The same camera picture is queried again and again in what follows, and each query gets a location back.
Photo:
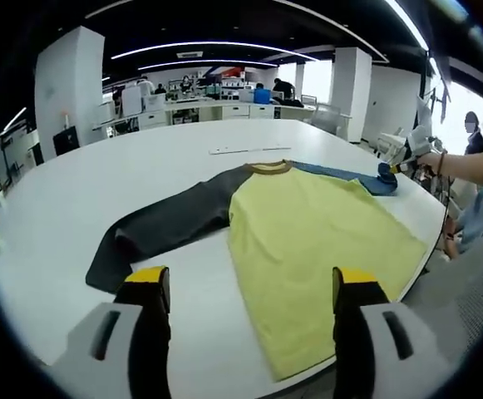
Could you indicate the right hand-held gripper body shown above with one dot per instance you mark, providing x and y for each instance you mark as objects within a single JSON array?
[{"x": 417, "y": 145}]

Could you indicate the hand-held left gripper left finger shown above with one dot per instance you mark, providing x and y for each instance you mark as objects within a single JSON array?
[{"x": 100, "y": 353}]

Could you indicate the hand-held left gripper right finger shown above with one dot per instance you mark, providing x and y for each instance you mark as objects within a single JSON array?
[{"x": 390, "y": 353}]

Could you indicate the yellow grey blue garment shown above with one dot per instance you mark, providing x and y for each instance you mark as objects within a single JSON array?
[{"x": 307, "y": 232}]

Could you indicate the person's right hand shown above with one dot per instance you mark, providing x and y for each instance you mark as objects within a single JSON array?
[{"x": 431, "y": 161}]

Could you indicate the white square pillar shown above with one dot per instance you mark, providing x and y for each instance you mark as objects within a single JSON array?
[
  {"x": 351, "y": 91},
  {"x": 66, "y": 75}
]

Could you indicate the grey mesh office chair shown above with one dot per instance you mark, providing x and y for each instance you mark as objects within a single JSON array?
[
  {"x": 328, "y": 118},
  {"x": 465, "y": 299}
]

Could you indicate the ceiling light strip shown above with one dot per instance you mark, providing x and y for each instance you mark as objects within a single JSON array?
[{"x": 409, "y": 25}]

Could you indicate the white table slot cover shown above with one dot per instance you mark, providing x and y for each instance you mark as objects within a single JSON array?
[{"x": 241, "y": 150}]

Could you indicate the white desk row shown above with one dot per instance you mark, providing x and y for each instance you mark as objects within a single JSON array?
[{"x": 208, "y": 112}]

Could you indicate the black cabinet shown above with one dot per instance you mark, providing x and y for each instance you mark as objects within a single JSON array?
[{"x": 65, "y": 142}]

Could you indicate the white cabinet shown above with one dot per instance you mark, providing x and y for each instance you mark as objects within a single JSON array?
[{"x": 131, "y": 100}]

